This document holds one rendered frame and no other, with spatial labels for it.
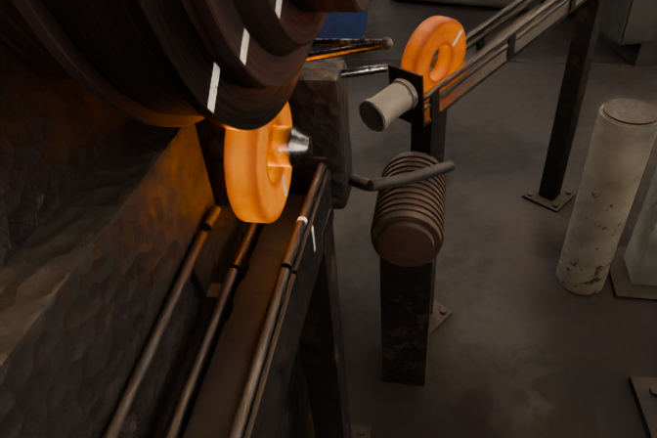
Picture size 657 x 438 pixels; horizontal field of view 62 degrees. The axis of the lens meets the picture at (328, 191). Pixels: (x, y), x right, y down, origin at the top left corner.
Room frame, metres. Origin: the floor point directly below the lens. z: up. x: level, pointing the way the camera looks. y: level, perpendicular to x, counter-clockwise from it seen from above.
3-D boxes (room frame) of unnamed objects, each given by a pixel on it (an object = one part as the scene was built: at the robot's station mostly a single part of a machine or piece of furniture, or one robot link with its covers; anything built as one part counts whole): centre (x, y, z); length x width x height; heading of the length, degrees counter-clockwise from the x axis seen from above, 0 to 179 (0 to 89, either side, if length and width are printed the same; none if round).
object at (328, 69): (0.74, 0.02, 0.68); 0.11 x 0.08 x 0.24; 76
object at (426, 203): (0.79, -0.15, 0.27); 0.22 x 0.13 x 0.53; 166
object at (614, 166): (0.98, -0.66, 0.26); 0.12 x 0.12 x 0.52
